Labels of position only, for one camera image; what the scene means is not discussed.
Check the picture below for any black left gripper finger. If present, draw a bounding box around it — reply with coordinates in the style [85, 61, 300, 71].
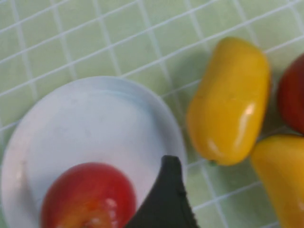
[124, 155, 200, 228]

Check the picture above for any red apple with yellow top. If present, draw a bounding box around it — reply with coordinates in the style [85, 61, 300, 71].
[40, 162, 137, 228]

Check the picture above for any orange yellow mango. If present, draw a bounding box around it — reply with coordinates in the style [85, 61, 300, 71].
[250, 134, 304, 228]

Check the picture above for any mostly red apple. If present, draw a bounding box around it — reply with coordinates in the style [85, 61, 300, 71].
[277, 53, 304, 135]

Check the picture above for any white round plate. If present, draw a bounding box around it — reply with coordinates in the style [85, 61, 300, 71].
[0, 76, 187, 228]

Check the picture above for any green checked tablecloth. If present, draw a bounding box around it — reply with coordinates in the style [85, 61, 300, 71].
[0, 0, 304, 228]

